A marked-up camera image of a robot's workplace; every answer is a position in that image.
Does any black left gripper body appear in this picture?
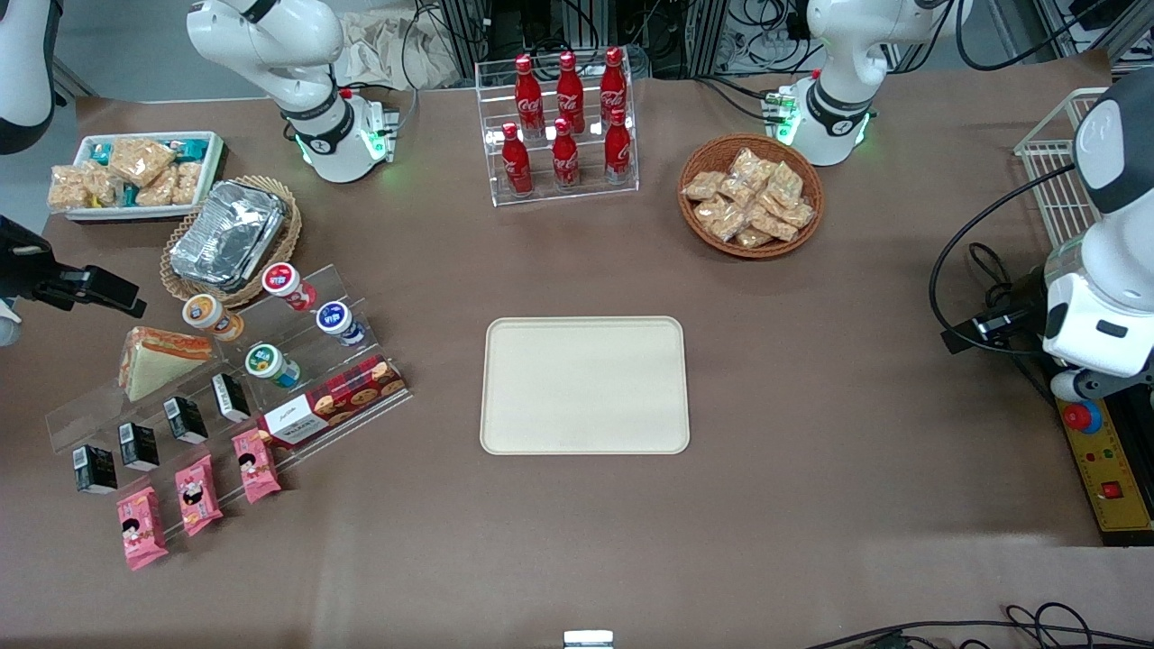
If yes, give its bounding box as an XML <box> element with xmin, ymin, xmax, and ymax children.
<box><xmin>999</xmin><ymin>269</ymin><xmax>1052</xmax><ymax>342</ymax></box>

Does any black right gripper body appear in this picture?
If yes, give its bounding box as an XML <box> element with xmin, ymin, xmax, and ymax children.
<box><xmin>0</xmin><ymin>215</ymin><xmax>57</xmax><ymax>305</ymax></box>

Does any triangle sandwich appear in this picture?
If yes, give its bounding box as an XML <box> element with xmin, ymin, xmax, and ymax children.
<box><xmin>119</xmin><ymin>325</ymin><xmax>218</xmax><ymax>403</ymax></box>

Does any white rectangular snack tray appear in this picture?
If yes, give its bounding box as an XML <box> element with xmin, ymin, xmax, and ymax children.
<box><xmin>50</xmin><ymin>132</ymin><xmax>225</xmax><ymax>222</ymax></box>

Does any beige plastic tray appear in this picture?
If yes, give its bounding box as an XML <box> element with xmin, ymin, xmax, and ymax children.
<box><xmin>481</xmin><ymin>316</ymin><xmax>691</xmax><ymax>455</ymax></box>

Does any orange-lid yogurt cup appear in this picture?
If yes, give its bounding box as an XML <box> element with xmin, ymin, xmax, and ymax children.
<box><xmin>182</xmin><ymin>294</ymin><xmax>244</xmax><ymax>342</ymax></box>

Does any clear acrylic stepped display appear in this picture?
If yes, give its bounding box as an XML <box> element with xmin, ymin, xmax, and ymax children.
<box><xmin>45</xmin><ymin>263</ymin><xmax>414</xmax><ymax>542</ymax></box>

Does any large puffed rice cracker pack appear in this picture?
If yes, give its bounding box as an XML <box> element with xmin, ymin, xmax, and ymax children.
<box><xmin>108</xmin><ymin>137</ymin><xmax>177</xmax><ymax>187</ymax></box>

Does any small black drink carton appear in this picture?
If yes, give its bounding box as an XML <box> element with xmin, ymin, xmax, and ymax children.
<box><xmin>163</xmin><ymin>397</ymin><xmax>209</xmax><ymax>445</ymax></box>
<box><xmin>119</xmin><ymin>423</ymin><xmax>160</xmax><ymax>471</ymax></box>
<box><xmin>74</xmin><ymin>445</ymin><xmax>118</xmax><ymax>494</ymax></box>
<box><xmin>211</xmin><ymin>373</ymin><xmax>252</xmax><ymax>424</ymax></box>

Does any oval light wicker basket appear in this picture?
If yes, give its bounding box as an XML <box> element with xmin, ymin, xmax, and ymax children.
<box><xmin>160</xmin><ymin>176</ymin><xmax>303</xmax><ymax>309</ymax></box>

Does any green-lid yogurt cup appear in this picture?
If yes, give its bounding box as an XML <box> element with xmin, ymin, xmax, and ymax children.
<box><xmin>245</xmin><ymin>343</ymin><xmax>301</xmax><ymax>390</ymax></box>

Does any red-lid yogurt cup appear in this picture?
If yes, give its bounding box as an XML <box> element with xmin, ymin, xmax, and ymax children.
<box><xmin>262</xmin><ymin>262</ymin><xmax>318</xmax><ymax>312</ymax></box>

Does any yellow emergency stop box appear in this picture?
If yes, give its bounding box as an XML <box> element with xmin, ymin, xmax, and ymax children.
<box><xmin>1057</xmin><ymin>397</ymin><xmax>1154</xmax><ymax>547</ymax></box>

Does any pink snack packet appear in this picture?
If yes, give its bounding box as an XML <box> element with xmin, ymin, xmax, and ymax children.
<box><xmin>116</xmin><ymin>487</ymin><xmax>169</xmax><ymax>571</ymax></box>
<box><xmin>174</xmin><ymin>454</ymin><xmax>224</xmax><ymax>537</ymax></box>
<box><xmin>232</xmin><ymin>428</ymin><xmax>282</xmax><ymax>504</ymax></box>

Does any blue-lid yogurt cup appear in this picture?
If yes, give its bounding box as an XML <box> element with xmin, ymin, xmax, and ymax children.
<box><xmin>316</xmin><ymin>301</ymin><xmax>366</xmax><ymax>348</ymax></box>

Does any red tartan cookie box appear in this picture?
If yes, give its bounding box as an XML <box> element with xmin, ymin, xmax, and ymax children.
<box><xmin>257</xmin><ymin>353</ymin><xmax>408</xmax><ymax>449</ymax></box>

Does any round brown wicker basket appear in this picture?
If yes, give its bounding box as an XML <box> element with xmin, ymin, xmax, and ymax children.
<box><xmin>678</xmin><ymin>134</ymin><xmax>825</xmax><ymax>261</ymax></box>

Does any beige crumpled cloth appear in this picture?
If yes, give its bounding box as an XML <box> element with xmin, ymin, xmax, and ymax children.
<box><xmin>341</xmin><ymin>9</ymin><xmax>461</xmax><ymax>91</ymax></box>

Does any red cola bottle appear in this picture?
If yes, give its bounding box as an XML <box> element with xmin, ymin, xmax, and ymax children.
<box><xmin>514</xmin><ymin>54</ymin><xmax>545</xmax><ymax>139</ymax></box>
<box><xmin>603</xmin><ymin>108</ymin><xmax>634</xmax><ymax>187</ymax></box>
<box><xmin>599</xmin><ymin>47</ymin><xmax>629</xmax><ymax>127</ymax></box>
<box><xmin>550</xmin><ymin>117</ymin><xmax>582</xmax><ymax>191</ymax></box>
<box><xmin>500</xmin><ymin>123</ymin><xmax>534</xmax><ymax>197</ymax></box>
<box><xmin>555</xmin><ymin>50</ymin><xmax>586</xmax><ymax>134</ymax></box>

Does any clear acrylic bottle rack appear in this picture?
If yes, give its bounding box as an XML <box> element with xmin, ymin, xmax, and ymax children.
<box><xmin>475</xmin><ymin>54</ymin><xmax>640</xmax><ymax>208</ymax></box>

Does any black coiled cable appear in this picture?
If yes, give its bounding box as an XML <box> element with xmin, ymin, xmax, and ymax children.
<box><xmin>968</xmin><ymin>242</ymin><xmax>1020</xmax><ymax>312</ymax></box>

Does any black looping cable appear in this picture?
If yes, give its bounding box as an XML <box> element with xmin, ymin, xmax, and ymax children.
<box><xmin>929</xmin><ymin>162</ymin><xmax>1083</xmax><ymax>357</ymax></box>

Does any white wire basket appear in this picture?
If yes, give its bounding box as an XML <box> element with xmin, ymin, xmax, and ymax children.
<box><xmin>1014</xmin><ymin>87</ymin><xmax>1112</xmax><ymax>249</ymax></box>

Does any black floor cable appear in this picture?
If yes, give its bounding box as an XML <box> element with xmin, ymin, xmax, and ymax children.
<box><xmin>802</xmin><ymin>602</ymin><xmax>1154</xmax><ymax>649</ymax></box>

